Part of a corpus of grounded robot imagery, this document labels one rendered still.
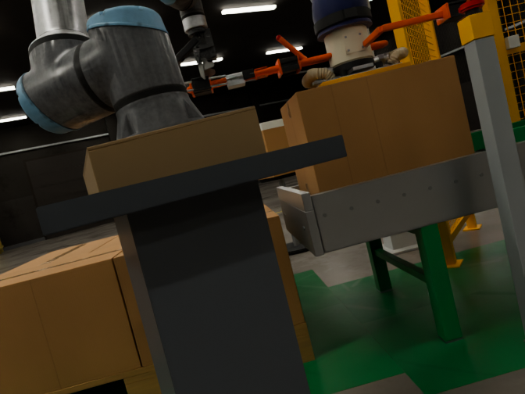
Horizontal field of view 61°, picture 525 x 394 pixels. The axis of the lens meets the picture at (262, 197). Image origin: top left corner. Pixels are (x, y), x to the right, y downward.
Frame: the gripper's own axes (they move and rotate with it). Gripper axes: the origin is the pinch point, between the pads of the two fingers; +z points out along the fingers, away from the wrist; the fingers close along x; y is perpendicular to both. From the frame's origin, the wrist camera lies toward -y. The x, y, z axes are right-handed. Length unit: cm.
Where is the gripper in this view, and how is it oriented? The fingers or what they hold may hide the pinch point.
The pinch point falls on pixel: (204, 84)
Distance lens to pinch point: 180.2
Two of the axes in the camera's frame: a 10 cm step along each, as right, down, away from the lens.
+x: -0.7, -0.6, 10.0
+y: 9.7, -2.4, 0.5
